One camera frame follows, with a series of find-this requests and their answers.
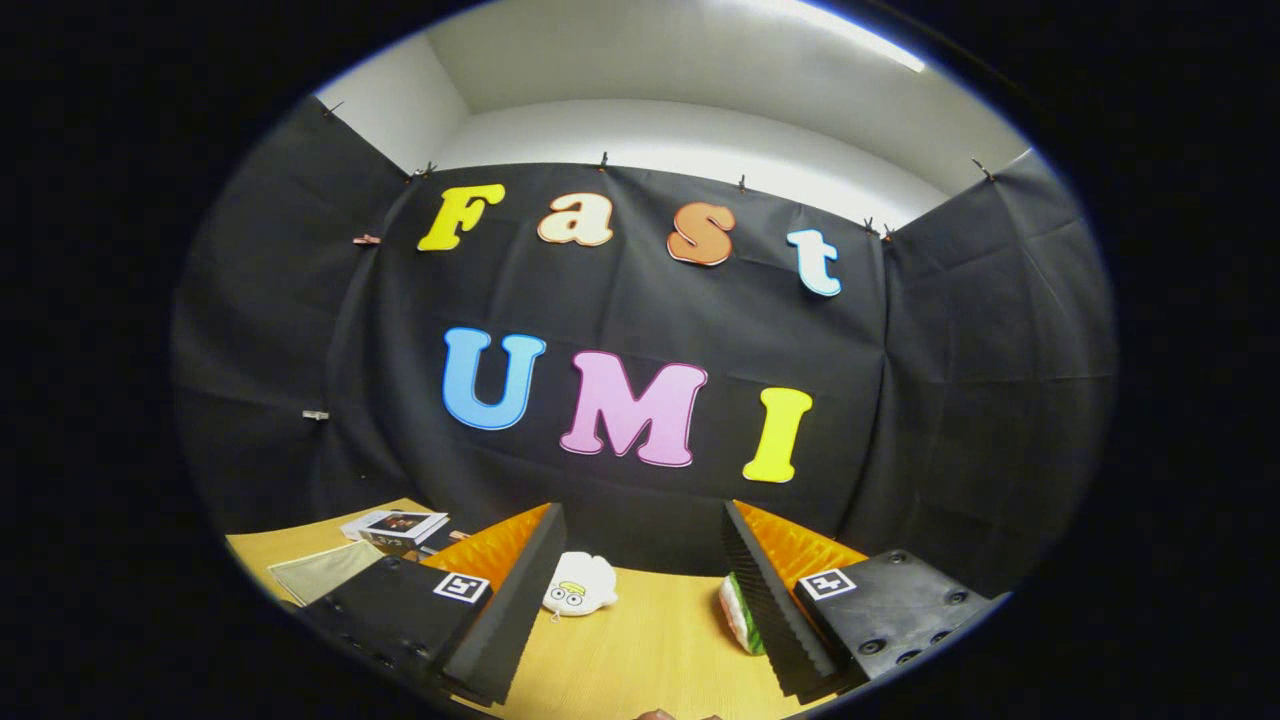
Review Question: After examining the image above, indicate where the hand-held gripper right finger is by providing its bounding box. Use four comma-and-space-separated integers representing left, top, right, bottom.
718, 498, 1013, 704

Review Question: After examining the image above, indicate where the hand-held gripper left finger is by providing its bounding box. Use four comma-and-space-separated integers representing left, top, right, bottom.
296, 502, 568, 707

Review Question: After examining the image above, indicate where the grey fabric storage box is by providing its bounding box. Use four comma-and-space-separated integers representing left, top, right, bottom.
266, 538, 389, 608

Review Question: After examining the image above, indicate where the watermelon slice plush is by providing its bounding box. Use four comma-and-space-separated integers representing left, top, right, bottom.
718, 572, 769, 657

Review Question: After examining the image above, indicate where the white plush toy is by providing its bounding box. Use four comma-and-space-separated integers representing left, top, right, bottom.
543, 551, 619, 621

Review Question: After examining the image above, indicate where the white portrait book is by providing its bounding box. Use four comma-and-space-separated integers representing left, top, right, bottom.
340, 509, 450, 547

